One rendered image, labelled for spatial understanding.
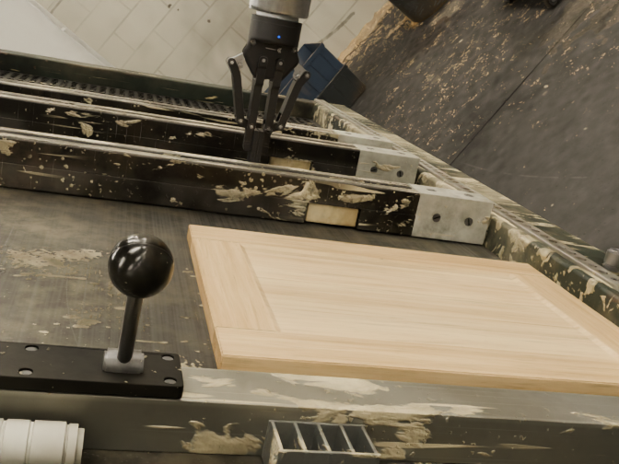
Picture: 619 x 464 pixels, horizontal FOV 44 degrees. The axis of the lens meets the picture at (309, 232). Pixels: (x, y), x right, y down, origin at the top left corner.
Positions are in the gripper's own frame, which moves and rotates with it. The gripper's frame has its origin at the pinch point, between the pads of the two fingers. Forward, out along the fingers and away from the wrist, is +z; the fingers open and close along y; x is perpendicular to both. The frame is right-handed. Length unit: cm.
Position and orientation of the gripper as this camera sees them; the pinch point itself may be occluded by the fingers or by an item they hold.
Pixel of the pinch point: (254, 152)
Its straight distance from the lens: 119.6
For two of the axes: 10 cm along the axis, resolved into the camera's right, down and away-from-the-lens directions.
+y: -9.6, -1.1, -2.6
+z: -1.8, 9.5, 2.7
